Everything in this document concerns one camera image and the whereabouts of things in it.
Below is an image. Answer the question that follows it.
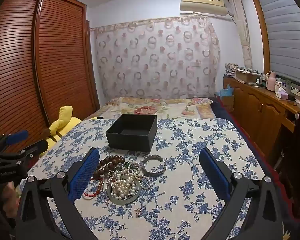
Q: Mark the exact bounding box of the wooden side cabinet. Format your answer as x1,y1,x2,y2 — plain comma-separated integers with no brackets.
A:
223,76,300,205

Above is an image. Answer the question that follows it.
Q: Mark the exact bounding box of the black box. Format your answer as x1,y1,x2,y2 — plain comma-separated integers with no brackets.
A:
105,114,158,153

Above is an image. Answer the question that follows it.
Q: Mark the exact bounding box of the beige air conditioner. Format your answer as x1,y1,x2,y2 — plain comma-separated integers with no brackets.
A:
179,0,229,16

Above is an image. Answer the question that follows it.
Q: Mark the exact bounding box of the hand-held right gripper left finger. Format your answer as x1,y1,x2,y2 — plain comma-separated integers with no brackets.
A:
16,147,100,240

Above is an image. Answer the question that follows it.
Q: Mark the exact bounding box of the cardboard box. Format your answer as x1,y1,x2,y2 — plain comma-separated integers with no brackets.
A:
234,69,258,84

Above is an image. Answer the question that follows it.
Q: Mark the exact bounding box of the green bead bracelet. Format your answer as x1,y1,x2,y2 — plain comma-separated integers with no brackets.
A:
125,162,141,171

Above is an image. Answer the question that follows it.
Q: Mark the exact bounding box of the yellow plush toy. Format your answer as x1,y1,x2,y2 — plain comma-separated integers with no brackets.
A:
39,106,83,158

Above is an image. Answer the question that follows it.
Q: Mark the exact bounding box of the pink thermos jug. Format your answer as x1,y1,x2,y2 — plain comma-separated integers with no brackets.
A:
266,71,277,92

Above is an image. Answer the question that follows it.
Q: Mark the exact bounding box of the beige gathered curtain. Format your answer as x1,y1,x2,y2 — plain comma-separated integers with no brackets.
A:
228,0,253,68

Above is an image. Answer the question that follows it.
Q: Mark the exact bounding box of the brown wooden bead bracelet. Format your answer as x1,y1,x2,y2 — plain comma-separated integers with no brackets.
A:
91,155,126,180

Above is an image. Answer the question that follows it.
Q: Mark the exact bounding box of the grey window blind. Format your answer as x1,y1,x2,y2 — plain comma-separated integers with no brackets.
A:
254,0,300,85

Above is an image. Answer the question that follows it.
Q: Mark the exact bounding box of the blue plastic bag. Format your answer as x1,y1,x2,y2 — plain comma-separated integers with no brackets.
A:
219,85,234,97

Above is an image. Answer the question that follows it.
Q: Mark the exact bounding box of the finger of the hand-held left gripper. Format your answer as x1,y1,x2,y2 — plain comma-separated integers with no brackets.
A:
0,130,29,153
0,140,49,162

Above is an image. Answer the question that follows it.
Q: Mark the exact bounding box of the silver bangle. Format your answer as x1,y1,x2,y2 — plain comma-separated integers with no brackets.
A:
141,155,166,177

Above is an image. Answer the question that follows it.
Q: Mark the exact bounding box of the pink tissue box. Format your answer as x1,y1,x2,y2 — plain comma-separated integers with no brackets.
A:
276,87,289,99

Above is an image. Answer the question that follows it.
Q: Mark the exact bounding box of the red bracelet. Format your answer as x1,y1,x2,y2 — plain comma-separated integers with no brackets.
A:
83,177,108,200

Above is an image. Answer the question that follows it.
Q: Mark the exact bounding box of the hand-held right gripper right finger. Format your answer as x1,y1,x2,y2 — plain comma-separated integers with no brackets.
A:
199,147,289,240

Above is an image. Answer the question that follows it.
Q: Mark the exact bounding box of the large silver ring hoop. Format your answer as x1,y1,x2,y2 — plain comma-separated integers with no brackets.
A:
107,175,141,204

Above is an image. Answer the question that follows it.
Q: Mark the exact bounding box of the white pearl necklace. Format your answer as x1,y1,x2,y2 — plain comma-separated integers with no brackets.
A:
109,165,151,202

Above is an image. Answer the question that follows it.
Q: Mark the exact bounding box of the floral bed blanket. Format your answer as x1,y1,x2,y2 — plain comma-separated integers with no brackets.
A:
84,97,217,120

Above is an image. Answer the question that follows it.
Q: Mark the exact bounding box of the circle pattern sheer curtain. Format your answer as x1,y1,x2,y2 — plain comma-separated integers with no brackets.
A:
90,16,221,101

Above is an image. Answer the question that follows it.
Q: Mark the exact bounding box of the person's left hand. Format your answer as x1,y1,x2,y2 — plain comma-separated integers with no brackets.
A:
0,185,18,220

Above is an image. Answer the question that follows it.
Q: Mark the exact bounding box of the blue floral tablecloth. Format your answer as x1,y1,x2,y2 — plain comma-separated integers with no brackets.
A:
19,118,266,240

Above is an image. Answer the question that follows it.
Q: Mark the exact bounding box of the patterned fabric bag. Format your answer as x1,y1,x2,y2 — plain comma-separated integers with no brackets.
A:
225,63,238,75

